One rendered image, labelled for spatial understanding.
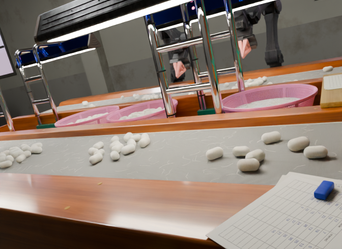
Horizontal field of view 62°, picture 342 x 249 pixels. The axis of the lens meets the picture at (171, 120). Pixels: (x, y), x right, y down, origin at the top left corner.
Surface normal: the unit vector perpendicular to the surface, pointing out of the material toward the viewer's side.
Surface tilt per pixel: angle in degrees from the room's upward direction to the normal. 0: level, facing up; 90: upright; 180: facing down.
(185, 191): 0
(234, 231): 0
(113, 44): 90
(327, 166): 0
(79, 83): 90
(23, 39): 90
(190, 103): 90
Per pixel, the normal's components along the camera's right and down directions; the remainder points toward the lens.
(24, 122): -0.47, 0.32
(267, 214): -0.22, -0.95
